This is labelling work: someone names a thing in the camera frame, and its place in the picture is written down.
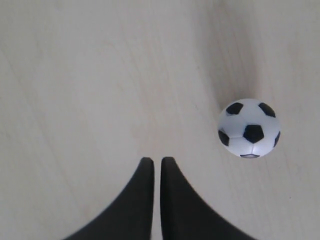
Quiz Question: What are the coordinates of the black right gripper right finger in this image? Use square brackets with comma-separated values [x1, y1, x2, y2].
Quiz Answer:
[160, 156, 253, 240]

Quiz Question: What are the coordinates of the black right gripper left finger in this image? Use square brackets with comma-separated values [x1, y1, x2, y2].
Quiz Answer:
[66, 157, 155, 240]

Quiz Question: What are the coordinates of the black and white toy football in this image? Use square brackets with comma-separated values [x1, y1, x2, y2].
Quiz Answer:
[217, 98, 281, 159]

